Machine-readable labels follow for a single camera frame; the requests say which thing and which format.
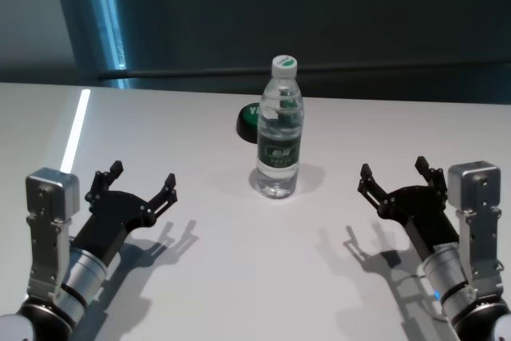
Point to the green YES button black base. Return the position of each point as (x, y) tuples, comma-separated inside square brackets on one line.
[(247, 121)]

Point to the grey horizontal rail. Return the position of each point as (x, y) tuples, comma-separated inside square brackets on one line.
[(179, 72)]

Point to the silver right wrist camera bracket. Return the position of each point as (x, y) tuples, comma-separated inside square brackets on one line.
[(473, 181)]

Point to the clear water bottle green label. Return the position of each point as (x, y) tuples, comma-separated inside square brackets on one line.
[(279, 149)]

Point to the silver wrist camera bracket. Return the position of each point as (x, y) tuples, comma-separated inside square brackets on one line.
[(473, 181), (50, 189)]

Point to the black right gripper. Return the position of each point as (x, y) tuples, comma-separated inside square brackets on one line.
[(421, 211)]

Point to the narrow window pane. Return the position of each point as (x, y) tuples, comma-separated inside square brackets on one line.
[(108, 17)]

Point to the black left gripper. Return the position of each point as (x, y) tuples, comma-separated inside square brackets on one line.
[(109, 221)]

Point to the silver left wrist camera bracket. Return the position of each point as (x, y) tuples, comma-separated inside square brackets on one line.
[(50, 189)]

